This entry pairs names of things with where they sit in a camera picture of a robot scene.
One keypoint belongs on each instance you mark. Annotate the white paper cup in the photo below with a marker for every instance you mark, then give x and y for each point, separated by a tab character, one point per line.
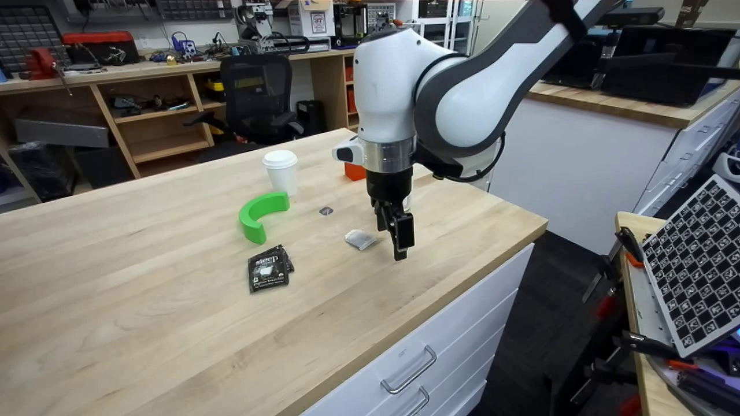
280	171

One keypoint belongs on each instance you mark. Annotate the black monitor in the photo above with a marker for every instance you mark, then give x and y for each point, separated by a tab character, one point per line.
575	65

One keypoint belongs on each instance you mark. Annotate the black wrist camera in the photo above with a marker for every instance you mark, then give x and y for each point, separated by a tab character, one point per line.
436	162

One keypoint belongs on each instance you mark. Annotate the white cardboard box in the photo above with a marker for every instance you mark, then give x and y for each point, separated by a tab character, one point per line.
314	19

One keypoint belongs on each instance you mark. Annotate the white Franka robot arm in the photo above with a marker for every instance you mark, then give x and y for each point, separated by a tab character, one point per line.
462	85

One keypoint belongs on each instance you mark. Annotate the red cube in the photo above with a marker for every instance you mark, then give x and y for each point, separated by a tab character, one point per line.
355	175

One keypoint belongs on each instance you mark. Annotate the wooden workbench with shelves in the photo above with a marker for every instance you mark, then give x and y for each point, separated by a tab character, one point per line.
153	73

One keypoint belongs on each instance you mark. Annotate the white drawer cabinet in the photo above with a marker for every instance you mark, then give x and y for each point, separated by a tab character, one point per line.
462	338

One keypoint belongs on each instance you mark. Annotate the black white checkerboard panel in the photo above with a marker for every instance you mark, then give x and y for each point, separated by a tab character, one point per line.
697	262

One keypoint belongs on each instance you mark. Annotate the black office chair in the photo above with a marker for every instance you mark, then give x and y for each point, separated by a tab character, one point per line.
258	93

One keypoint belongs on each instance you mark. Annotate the white counter with wooden top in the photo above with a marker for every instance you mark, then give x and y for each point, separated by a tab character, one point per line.
569	162

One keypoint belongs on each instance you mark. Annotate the black teabag packet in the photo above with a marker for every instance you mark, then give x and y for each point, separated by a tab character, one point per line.
269	270

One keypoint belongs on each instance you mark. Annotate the black equipment case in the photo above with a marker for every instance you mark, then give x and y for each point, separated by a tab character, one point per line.
671	70

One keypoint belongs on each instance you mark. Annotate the grey flat panel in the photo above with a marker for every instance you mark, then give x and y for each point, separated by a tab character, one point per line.
60	133

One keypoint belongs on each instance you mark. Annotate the red toolbox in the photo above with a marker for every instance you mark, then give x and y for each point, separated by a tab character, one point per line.
99	41

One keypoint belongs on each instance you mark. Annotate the green curved plastic piece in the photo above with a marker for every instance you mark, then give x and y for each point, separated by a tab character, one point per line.
266	204

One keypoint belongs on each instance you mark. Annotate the black red clamp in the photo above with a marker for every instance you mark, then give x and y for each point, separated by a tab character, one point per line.
628	245

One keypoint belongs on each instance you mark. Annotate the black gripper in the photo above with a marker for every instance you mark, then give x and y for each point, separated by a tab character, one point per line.
388	189

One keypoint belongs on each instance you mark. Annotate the wooden side table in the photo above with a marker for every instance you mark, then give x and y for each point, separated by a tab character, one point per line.
651	393

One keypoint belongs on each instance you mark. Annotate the red tool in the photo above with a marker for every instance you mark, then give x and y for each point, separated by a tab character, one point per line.
42	64

